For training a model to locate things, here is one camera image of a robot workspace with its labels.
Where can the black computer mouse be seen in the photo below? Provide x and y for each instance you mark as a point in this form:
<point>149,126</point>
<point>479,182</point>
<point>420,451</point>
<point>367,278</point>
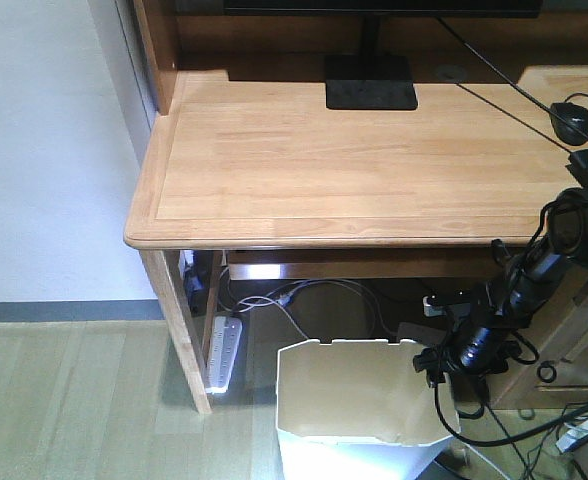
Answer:
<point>569,122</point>

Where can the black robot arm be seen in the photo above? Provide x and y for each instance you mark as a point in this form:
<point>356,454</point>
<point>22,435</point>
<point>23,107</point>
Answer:
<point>560,242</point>

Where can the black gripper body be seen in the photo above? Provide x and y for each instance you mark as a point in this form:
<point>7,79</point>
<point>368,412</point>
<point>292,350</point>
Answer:
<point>483,337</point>

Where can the white power strip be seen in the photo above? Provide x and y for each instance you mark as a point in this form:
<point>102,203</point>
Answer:
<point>224,344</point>

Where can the black computer monitor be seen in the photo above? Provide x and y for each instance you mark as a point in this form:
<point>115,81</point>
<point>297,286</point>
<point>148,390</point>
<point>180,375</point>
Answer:
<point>367,80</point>

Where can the wooden desk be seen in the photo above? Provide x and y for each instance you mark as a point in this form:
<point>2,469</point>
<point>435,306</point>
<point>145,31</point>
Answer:
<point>244,156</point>

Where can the white trash bin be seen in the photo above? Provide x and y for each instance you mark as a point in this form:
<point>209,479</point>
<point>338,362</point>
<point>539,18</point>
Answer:
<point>357,409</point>

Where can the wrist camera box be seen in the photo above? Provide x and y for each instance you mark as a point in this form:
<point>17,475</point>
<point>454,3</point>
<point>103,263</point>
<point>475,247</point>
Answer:
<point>435,305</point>

